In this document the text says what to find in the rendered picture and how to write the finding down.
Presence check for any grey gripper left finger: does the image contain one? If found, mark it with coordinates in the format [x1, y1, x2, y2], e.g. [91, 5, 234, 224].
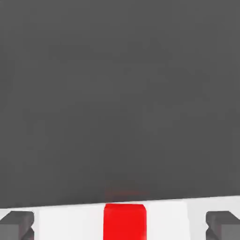
[0, 210, 35, 240]

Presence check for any small red cube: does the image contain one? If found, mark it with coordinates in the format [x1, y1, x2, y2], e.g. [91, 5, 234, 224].
[103, 203, 147, 240]

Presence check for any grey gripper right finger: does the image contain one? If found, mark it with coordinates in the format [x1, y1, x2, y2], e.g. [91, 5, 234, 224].
[205, 210, 240, 240]

